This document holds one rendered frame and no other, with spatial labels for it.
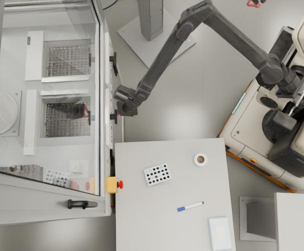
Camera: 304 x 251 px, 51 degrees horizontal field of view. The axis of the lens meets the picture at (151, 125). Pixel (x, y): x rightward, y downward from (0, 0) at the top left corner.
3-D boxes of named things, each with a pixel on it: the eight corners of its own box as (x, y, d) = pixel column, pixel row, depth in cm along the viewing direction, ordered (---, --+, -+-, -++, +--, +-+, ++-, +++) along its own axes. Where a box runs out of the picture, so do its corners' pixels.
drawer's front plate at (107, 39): (111, 42, 178) (108, 31, 168) (112, 91, 171) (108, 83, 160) (108, 42, 178) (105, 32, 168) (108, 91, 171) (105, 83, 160)
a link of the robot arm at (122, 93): (146, 97, 138) (148, 85, 144) (123, 85, 134) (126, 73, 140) (133, 114, 145) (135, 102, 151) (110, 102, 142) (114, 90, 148)
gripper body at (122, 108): (115, 101, 153) (121, 96, 147) (135, 103, 158) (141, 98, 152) (116, 114, 152) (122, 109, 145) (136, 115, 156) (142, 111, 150)
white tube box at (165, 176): (166, 163, 166) (166, 162, 162) (171, 179, 164) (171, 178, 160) (143, 171, 165) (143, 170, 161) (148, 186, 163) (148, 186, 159)
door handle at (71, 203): (99, 200, 104) (86, 198, 85) (99, 208, 103) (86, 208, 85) (84, 200, 104) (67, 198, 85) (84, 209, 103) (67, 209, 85)
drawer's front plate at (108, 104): (112, 95, 170) (108, 87, 159) (112, 149, 163) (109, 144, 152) (108, 95, 170) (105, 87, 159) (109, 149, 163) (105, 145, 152)
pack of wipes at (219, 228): (207, 218, 158) (208, 218, 154) (226, 216, 158) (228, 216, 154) (211, 250, 154) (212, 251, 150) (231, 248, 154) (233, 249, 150)
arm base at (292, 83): (294, 98, 126) (308, 74, 128) (284, 85, 122) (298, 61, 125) (276, 97, 134) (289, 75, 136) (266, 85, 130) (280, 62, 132)
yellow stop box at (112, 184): (119, 178, 157) (117, 176, 150) (119, 192, 155) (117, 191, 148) (109, 178, 157) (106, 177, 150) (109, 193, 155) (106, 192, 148)
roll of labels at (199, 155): (198, 151, 167) (199, 150, 163) (209, 159, 166) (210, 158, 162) (190, 162, 166) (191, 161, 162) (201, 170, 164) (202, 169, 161)
